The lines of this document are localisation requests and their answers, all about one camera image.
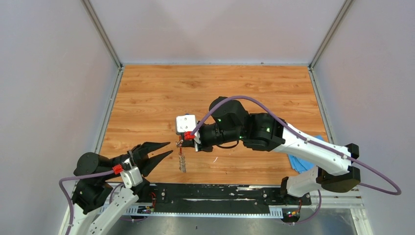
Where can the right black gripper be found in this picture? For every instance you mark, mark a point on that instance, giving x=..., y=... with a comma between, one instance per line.
x=201, y=146

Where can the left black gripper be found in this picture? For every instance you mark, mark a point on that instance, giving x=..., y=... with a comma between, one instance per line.
x=139, y=156

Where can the red handled metal key holder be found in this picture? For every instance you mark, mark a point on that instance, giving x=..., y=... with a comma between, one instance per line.
x=182, y=163

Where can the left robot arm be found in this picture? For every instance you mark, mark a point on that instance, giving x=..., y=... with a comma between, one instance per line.
x=102, y=189

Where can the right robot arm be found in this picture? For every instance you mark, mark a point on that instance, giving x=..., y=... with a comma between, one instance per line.
x=242, y=118

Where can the blue cloth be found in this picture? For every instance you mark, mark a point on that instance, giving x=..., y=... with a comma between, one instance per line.
x=298, y=164

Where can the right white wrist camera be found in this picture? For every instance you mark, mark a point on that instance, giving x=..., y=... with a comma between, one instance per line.
x=185, y=125

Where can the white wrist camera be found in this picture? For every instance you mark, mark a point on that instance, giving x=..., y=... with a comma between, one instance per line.
x=185, y=125
x=131, y=177

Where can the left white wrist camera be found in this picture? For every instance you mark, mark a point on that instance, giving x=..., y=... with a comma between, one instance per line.
x=131, y=177

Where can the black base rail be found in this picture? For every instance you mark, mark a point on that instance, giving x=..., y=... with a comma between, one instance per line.
x=208, y=200

